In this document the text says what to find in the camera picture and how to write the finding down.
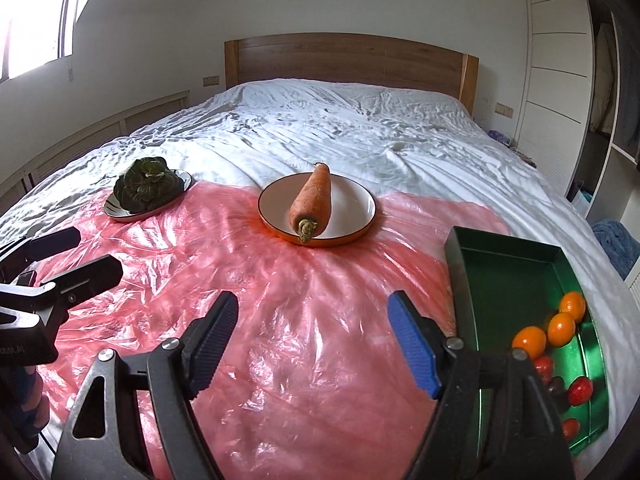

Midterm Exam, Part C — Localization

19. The dark plum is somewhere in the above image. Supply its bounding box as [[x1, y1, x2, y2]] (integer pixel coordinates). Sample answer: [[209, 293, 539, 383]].
[[546, 376, 566, 402]]

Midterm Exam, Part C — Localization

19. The small smooth yellow-orange fruit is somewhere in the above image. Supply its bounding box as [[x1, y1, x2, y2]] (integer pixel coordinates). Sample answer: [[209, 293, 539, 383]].
[[511, 325, 547, 361]]

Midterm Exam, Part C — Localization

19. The large orange mandarin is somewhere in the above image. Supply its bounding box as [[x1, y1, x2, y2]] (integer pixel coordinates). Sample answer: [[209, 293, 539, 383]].
[[559, 292, 587, 324]]

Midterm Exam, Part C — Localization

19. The blue gloved hand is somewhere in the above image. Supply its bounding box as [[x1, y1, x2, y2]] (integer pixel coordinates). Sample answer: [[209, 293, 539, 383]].
[[9, 366, 50, 438]]

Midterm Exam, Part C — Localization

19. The white black patterned plate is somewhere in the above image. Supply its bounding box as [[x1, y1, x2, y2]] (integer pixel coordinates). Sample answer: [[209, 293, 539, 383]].
[[103, 169, 194, 223]]

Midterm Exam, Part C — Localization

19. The red tomato in tray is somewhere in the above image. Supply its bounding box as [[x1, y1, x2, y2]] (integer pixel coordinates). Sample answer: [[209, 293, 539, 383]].
[[567, 376, 593, 406]]

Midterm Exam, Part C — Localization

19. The dark green leafy vegetable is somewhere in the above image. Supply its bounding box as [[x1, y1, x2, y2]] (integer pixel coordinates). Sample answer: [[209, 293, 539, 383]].
[[114, 156, 184, 214]]

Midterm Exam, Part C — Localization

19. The green rectangular tray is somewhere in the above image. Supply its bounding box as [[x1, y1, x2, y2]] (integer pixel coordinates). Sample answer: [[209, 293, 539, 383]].
[[445, 226, 608, 456]]

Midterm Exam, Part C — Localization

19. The pink plastic sheet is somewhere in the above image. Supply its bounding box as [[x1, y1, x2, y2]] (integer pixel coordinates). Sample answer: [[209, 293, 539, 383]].
[[39, 182, 506, 479]]

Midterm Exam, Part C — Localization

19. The large orange carrot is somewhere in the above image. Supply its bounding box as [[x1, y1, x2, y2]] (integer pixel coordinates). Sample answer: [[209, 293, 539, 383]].
[[288, 162, 332, 244]]

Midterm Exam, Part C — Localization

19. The blue towel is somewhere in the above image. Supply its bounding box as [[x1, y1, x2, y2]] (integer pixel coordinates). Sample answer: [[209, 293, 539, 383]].
[[591, 219, 640, 280]]

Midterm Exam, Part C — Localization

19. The window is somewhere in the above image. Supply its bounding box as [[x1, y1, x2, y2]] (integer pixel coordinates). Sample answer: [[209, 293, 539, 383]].
[[1, 0, 89, 81]]

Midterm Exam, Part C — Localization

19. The white bowl orange rim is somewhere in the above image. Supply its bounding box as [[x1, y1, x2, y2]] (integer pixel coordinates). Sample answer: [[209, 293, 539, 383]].
[[257, 172, 378, 248]]

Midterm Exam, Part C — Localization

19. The white bed sheet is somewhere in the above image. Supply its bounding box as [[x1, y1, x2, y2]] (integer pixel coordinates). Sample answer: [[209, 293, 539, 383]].
[[1, 79, 639, 478]]

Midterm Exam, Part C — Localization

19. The white wardrobe shelving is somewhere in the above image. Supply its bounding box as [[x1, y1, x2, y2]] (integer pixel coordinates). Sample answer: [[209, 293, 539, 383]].
[[516, 0, 639, 233]]

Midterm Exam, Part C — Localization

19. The wooden headboard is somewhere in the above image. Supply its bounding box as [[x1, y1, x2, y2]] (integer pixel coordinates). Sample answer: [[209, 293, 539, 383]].
[[224, 32, 480, 112]]

